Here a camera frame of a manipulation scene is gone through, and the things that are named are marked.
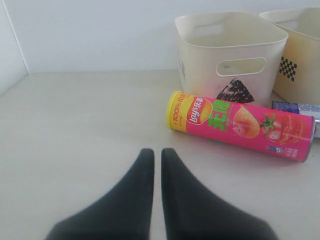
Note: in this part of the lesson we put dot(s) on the blue white milk carton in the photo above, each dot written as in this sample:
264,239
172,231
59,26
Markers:
302,109

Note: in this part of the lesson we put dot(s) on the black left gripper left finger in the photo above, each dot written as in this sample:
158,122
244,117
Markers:
124,213

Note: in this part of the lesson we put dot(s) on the cream bin checker mark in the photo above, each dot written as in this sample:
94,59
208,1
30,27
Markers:
298,78

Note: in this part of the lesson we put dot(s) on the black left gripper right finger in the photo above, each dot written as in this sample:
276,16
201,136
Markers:
193,212

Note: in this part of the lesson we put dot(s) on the pink Lays chips can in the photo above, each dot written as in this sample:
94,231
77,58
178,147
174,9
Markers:
283,134

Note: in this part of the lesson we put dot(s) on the cream bin triangle mark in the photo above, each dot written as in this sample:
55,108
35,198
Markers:
233,56

